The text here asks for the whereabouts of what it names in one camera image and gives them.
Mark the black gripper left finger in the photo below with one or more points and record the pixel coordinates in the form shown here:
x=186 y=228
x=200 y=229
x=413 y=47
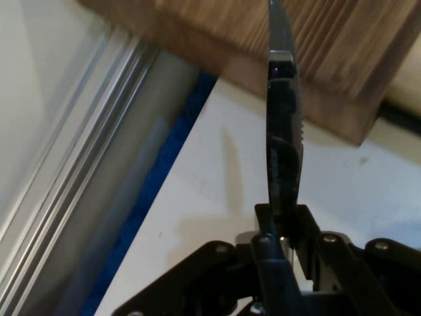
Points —
x=230 y=279

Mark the aluminium wall rail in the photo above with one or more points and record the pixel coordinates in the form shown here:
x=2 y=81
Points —
x=82 y=164

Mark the silver table knife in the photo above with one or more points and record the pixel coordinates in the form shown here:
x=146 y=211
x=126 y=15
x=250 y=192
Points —
x=283 y=131

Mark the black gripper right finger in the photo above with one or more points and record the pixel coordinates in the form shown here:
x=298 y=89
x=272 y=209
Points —
x=361 y=279

